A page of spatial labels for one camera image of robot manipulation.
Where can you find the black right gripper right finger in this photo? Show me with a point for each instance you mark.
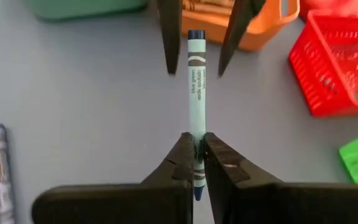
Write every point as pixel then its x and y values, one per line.
pixel 244 199

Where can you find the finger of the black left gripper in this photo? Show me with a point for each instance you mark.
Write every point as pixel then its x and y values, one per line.
pixel 171 31
pixel 238 21

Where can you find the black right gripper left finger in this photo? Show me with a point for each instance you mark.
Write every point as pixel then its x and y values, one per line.
pixel 166 199

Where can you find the brown crayon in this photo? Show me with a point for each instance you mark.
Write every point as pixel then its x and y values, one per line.
pixel 207 3
pixel 210 10

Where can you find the blue green crayon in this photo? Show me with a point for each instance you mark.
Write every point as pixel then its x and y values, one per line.
pixel 197 93

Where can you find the orange plastic bin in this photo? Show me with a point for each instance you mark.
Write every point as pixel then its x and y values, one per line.
pixel 259 31

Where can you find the teal plastic bin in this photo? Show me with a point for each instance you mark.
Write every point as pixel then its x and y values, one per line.
pixel 82 6

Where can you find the red mesh basket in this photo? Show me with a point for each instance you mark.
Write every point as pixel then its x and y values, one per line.
pixel 331 62

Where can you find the blue violet crayon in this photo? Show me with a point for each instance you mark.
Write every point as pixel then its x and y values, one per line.
pixel 2 174

